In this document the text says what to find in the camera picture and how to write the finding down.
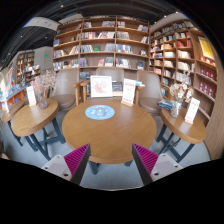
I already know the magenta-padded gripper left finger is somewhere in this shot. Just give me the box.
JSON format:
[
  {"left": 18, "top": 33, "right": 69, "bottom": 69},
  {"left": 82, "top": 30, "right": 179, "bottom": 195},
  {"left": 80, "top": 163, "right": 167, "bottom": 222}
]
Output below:
[{"left": 40, "top": 143, "right": 92, "bottom": 186}]

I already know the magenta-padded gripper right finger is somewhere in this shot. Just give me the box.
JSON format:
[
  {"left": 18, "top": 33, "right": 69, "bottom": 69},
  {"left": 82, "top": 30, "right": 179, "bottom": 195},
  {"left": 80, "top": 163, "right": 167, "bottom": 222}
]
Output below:
[{"left": 131, "top": 143, "right": 184, "bottom": 186}]

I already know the round light blue mouse pad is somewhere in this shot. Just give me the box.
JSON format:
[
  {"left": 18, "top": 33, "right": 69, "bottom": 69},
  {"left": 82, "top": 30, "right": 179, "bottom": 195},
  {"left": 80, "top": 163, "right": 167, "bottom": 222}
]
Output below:
[{"left": 84, "top": 104, "right": 116, "bottom": 121}]

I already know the small round wooden side table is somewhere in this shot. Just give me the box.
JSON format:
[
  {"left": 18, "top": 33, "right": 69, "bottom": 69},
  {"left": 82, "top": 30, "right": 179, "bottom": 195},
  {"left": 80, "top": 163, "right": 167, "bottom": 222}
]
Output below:
[
  {"left": 10, "top": 97, "right": 66, "bottom": 162},
  {"left": 155, "top": 107, "right": 208, "bottom": 164}
]

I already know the stack of books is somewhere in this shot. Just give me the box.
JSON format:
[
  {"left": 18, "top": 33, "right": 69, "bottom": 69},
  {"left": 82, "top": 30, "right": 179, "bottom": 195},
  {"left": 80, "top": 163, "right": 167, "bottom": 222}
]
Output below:
[{"left": 157, "top": 99, "right": 174, "bottom": 112}]

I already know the glass vase with beige flowers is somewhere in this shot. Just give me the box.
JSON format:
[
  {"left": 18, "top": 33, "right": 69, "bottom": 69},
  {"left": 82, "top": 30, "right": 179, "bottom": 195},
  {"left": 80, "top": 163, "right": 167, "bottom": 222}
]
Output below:
[{"left": 168, "top": 71, "right": 195, "bottom": 119}]

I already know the brown upholstered wooden armchair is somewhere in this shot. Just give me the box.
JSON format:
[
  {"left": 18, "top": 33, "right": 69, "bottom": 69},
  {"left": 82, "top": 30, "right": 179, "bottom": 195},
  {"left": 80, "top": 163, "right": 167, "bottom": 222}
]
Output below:
[
  {"left": 49, "top": 68, "right": 84, "bottom": 113},
  {"left": 134, "top": 69, "right": 168, "bottom": 118}
]

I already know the small white table sign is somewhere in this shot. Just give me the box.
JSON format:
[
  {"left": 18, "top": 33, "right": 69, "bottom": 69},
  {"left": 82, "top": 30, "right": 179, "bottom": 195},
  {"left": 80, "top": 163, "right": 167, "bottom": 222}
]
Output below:
[{"left": 184, "top": 97, "right": 201, "bottom": 125}]

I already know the glass vase with pink flowers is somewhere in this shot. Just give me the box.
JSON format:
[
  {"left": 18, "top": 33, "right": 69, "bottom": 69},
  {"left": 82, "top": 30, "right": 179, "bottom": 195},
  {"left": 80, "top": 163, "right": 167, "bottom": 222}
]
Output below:
[{"left": 31, "top": 69, "right": 58, "bottom": 110}]

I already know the white red sign, wooden base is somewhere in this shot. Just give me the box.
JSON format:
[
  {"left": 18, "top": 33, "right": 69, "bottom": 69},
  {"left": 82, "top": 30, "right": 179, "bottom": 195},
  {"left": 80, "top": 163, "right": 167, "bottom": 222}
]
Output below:
[{"left": 120, "top": 78, "right": 137, "bottom": 108}]

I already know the white framed floral picture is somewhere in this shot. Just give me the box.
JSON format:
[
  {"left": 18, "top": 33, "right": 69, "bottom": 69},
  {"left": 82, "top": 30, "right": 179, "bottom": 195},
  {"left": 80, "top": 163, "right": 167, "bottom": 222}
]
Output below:
[{"left": 89, "top": 75, "right": 114, "bottom": 99}]

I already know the dark cover book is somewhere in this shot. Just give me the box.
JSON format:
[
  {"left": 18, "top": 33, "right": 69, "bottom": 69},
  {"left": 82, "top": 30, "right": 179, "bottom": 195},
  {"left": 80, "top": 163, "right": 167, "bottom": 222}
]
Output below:
[{"left": 111, "top": 81, "right": 124, "bottom": 98}]

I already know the brown chair holding framed picture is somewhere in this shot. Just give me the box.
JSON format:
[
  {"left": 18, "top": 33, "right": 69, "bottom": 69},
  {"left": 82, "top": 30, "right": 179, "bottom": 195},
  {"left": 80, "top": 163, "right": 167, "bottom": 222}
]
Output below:
[{"left": 79, "top": 66, "right": 141, "bottom": 104}]

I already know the distant wooden bookshelf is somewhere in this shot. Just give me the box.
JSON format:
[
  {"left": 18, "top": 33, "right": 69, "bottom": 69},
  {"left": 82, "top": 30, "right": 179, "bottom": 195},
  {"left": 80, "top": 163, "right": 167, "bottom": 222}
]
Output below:
[{"left": 14, "top": 49, "right": 43, "bottom": 84}]

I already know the curved wooden bookshelf with books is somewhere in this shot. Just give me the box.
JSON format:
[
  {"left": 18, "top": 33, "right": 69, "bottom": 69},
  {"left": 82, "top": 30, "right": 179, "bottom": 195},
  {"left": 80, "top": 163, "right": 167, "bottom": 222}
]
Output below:
[{"left": 148, "top": 19, "right": 224, "bottom": 125}]

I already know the wide wooden bookshelf with books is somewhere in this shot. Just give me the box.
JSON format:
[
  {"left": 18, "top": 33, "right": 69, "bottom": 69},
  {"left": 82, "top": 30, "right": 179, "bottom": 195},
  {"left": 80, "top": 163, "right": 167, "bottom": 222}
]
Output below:
[{"left": 52, "top": 14, "right": 151, "bottom": 81}]

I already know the white hanging ceiling sign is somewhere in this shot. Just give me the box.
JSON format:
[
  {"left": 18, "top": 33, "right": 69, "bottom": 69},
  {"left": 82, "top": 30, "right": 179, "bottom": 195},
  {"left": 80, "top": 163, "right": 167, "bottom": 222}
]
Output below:
[{"left": 23, "top": 16, "right": 61, "bottom": 33}]

